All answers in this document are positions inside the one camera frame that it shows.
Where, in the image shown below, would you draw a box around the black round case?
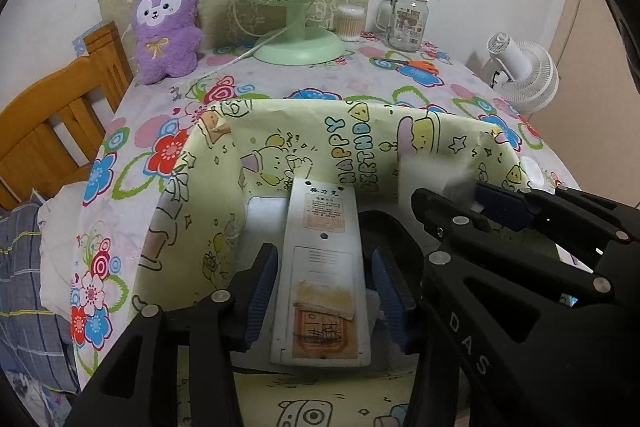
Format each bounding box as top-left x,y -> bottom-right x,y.
357,209 -> 426,308

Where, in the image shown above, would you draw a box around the white fan cable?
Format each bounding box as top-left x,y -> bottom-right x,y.
200,27 -> 296,68

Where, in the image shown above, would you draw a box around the floral tablecloth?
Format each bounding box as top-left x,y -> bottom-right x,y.
70,32 -> 581,388

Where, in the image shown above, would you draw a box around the cotton swab container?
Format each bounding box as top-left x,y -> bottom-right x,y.
336,5 -> 366,42

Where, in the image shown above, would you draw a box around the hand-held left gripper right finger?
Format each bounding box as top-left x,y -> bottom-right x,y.
371,249 -> 471,427

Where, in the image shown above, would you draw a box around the wooden chair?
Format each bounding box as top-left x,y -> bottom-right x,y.
0,21 -> 136,210

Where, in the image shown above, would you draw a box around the purple plush toy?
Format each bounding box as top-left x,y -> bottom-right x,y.
131,0 -> 203,85

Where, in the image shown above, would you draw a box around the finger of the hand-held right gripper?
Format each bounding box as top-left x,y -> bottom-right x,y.
411,187 -> 619,427
472,181 -> 640,258

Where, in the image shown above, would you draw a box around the glass jar with green lid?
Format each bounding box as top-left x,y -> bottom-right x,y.
375,0 -> 432,52

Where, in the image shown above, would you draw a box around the plaid bedding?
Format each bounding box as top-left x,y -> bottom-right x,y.
0,202 -> 81,427

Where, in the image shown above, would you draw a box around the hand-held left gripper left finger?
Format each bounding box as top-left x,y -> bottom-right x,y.
75,243 -> 279,427

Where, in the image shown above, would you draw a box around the white remote control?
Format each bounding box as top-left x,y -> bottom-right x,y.
270,178 -> 372,369

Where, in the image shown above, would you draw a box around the orange scissors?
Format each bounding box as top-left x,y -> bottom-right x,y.
372,57 -> 437,75

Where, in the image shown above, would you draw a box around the blue patterned board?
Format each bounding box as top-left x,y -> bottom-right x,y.
72,24 -> 96,58

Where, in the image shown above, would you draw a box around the white standing fan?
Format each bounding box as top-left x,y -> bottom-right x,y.
482,32 -> 560,115

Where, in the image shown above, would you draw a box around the beige door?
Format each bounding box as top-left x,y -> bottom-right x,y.
530,0 -> 640,208

